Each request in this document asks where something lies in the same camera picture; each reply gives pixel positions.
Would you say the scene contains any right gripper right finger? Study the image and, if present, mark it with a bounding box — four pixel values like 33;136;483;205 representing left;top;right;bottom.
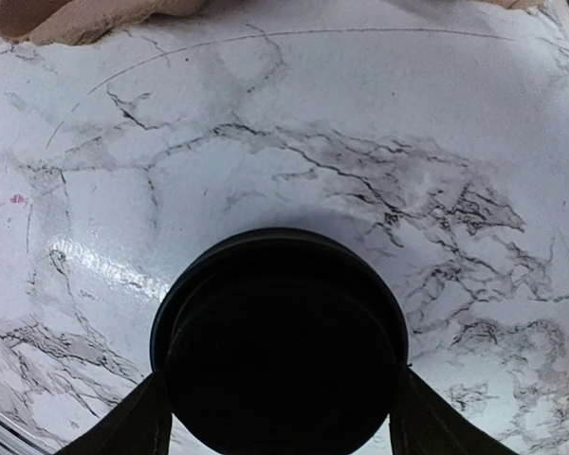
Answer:
389;368;514;455

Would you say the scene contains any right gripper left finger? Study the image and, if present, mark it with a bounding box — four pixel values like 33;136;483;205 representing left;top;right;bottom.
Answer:
65;372;173;455

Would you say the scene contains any black plastic cup lid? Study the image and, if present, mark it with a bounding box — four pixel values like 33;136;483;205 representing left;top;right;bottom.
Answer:
149;228;409;454

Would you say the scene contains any cardboard cup carrier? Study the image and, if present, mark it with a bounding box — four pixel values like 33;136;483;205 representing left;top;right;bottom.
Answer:
0;0;204;46

